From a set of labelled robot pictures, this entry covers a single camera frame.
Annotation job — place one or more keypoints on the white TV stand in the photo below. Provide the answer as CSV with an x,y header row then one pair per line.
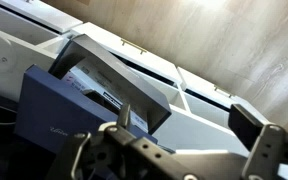
x,y
197,133

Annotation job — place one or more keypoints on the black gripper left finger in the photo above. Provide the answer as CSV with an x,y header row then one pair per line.
x,y
140,153

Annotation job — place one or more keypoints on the dark blue box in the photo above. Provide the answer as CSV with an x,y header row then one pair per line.
x,y
50,110

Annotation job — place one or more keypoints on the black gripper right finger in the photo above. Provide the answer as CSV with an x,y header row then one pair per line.
x,y
250,128

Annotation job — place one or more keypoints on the white labelled carton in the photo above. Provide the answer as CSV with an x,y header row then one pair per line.
x,y
90,75

